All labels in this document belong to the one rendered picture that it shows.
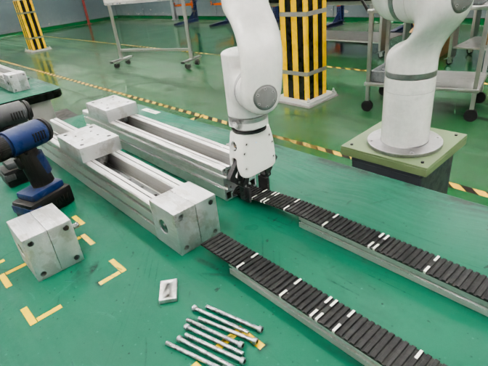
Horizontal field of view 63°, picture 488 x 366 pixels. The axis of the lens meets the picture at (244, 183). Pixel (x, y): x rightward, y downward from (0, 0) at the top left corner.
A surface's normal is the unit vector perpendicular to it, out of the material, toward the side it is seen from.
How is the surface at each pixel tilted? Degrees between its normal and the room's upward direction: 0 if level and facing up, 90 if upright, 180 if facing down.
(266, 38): 59
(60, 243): 90
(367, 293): 0
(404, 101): 91
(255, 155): 90
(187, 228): 90
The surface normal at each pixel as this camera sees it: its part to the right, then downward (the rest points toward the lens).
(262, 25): 0.25, -0.35
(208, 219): 0.67, 0.29
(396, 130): -0.64, 0.43
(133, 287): -0.10, -0.87
